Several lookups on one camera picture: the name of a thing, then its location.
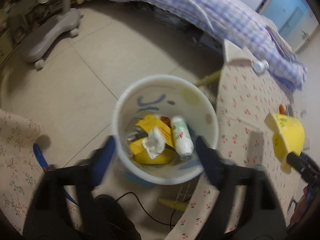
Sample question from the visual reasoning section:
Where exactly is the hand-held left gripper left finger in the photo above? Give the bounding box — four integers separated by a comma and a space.
23, 135, 117, 240

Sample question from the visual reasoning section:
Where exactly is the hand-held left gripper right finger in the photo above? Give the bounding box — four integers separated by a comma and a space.
194, 135, 287, 240

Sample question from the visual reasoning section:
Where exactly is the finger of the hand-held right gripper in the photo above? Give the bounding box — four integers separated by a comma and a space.
286, 151, 308, 173
301, 152, 320, 180

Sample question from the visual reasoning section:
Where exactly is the white bottle with green label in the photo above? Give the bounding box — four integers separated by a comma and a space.
170, 115, 195, 161

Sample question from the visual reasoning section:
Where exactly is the white bin with blue print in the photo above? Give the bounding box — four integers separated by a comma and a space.
111, 73, 220, 186

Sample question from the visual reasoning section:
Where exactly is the white paper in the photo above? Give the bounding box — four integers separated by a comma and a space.
141, 127, 167, 159

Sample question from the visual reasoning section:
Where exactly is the yellow plastic wrapper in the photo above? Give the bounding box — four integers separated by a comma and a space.
129, 114, 176, 165

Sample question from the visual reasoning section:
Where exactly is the clear box with blue label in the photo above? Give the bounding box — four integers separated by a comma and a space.
123, 170, 155, 188

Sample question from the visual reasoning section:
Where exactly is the yellow wooden table leg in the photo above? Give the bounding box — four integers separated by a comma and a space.
194, 70, 222, 87
157, 197, 188, 211

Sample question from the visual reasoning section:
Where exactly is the brown fuzzy slipper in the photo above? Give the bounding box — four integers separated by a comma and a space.
94, 194, 142, 240

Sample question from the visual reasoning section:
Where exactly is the blue pen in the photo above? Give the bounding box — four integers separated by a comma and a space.
33, 143, 50, 173

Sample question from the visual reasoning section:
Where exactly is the cherry print tablecloth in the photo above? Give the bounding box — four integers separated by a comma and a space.
164, 61, 312, 240

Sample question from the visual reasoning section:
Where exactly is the floral beige cloth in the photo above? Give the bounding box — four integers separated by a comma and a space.
0, 108, 84, 232

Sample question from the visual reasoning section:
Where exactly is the white plastic bottle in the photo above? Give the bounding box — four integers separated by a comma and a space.
253, 59, 270, 74

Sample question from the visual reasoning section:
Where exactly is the folded grey striped cloth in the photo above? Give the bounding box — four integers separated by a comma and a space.
265, 24, 297, 59

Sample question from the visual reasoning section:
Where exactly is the grey wheeled chair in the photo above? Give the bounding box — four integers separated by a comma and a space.
15, 0, 83, 70

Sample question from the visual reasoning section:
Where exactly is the clear storage box under bed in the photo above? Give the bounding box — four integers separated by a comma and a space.
153, 4, 192, 33

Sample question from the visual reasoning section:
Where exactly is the white door with blue glass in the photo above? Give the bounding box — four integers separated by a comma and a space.
257, 0, 316, 54

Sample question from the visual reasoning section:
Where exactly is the purple plaid duvet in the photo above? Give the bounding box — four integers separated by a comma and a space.
99, 0, 308, 91

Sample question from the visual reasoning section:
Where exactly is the black cable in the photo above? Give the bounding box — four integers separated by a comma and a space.
114, 191, 192, 230

